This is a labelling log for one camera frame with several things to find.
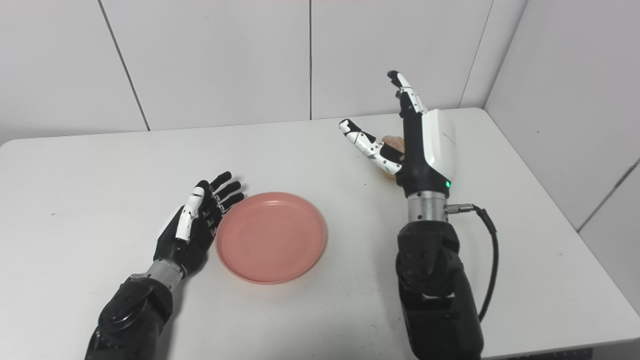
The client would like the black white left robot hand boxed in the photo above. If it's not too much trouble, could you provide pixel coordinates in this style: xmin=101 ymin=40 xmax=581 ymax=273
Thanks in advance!
xmin=153 ymin=171 xmax=246 ymax=277

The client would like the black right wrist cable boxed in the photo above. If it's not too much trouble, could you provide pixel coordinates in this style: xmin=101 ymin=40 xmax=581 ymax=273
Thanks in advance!
xmin=445 ymin=202 xmax=500 ymax=323

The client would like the pink round plate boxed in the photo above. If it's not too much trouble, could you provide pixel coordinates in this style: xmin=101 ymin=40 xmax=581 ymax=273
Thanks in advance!
xmin=215 ymin=191 xmax=328 ymax=285

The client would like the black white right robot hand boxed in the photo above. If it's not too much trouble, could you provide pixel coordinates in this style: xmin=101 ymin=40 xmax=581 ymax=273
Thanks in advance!
xmin=338 ymin=70 xmax=457 ymax=197

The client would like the crusty bread roll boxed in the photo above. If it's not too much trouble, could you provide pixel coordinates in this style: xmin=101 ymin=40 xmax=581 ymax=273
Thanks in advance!
xmin=372 ymin=135 xmax=406 ymax=178

